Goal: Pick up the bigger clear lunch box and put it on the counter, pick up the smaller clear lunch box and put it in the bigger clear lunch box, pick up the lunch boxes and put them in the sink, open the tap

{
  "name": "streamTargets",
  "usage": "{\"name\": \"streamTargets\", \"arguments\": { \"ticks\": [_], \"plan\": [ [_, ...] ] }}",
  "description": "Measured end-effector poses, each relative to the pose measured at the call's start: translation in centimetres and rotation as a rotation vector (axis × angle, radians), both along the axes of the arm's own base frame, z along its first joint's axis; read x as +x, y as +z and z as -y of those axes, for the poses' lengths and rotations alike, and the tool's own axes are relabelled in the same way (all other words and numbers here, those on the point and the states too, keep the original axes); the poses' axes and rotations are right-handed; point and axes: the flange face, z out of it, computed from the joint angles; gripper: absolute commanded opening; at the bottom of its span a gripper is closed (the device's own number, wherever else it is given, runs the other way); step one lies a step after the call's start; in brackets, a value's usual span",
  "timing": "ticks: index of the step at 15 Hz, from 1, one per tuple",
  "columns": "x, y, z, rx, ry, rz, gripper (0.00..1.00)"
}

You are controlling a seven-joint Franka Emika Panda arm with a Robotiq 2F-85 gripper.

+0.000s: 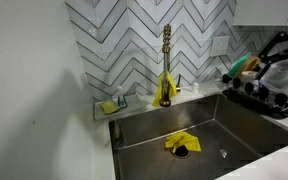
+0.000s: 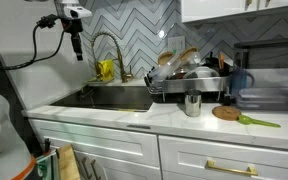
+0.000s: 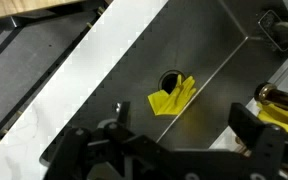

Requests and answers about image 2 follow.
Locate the green plastic spoon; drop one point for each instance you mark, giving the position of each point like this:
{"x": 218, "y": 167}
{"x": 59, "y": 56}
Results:
{"x": 244, "y": 120}

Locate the green metal stand frame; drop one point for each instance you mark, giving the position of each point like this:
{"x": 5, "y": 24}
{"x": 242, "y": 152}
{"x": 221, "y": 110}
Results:
{"x": 49, "y": 168}

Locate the black utensil holder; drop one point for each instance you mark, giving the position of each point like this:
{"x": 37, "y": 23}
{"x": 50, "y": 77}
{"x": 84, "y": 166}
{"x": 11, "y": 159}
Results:
{"x": 226, "y": 70}

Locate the smaller clear lunch box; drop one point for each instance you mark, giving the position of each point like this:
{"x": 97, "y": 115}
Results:
{"x": 192, "y": 61}

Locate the white drawer front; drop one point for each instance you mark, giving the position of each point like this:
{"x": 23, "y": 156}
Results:
{"x": 94, "y": 140}
{"x": 234, "y": 153}

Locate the white wall outlet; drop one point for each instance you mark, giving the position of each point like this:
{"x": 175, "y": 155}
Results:
{"x": 176, "y": 44}

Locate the white cabinet door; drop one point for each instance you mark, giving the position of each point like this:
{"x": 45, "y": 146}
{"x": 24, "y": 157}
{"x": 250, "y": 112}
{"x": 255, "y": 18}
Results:
{"x": 130, "y": 171}

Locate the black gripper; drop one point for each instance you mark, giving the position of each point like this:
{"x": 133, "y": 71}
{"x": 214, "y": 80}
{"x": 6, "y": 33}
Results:
{"x": 75, "y": 28}

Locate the blue plastic pitcher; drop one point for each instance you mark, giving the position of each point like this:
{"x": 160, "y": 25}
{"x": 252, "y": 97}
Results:
{"x": 239, "y": 81}

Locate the small black dispenser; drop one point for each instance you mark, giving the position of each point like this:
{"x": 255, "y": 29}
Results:
{"x": 228, "y": 99}

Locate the black cooking pot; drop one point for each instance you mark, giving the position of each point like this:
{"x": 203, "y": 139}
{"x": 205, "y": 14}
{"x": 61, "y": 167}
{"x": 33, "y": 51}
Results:
{"x": 210, "y": 65}

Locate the clear plastic storage bin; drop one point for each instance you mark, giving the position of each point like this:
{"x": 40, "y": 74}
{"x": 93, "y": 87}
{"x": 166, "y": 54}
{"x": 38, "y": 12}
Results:
{"x": 270, "y": 100}

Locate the round bamboo lid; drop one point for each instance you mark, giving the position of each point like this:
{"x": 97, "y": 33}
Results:
{"x": 164, "y": 57}
{"x": 188, "y": 51}

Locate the steel dish rack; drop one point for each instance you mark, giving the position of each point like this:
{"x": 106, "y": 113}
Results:
{"x": 190, "y": 84}

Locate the stainless steel cup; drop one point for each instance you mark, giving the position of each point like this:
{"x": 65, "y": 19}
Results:
{"x": 193, "y": 105}

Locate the wooden cutting board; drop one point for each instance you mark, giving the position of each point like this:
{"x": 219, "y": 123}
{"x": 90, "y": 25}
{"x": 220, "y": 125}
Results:
{"x": 67, "y": 165}

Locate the yellow cloth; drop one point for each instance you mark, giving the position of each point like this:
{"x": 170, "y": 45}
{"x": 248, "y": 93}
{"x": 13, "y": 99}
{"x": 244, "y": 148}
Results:
{"x": 105, "y": 70}

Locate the round cork coaster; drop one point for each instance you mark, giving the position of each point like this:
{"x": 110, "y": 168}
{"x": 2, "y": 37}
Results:
{"x": 225, "y": 113}

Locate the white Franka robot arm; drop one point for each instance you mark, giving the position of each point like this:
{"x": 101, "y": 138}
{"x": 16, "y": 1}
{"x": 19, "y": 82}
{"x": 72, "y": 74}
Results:
{"x": 0, "y": 133}

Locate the black clamp knob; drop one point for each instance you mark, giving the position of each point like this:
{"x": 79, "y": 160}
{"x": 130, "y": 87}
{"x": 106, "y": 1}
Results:
{"x": 47, "y": 146}

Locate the wooden spatula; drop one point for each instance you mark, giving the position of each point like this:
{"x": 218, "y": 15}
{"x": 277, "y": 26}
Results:
{"x": 221, "y": 60}

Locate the gold spring kitchen faucet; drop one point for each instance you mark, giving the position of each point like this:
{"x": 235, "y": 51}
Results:
{"x": 123, "y": 71}

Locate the white wall cabinet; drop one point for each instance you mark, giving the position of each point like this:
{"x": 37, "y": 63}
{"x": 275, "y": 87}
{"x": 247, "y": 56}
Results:
{"x": 217, "y": 8}

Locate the clear glass bowl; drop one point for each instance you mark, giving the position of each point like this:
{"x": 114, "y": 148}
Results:
{"x": 202, "y": 72}

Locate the dark steel sink basin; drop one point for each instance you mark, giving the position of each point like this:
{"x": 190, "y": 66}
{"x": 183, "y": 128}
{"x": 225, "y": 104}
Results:
{"x": 117, "y": 96}

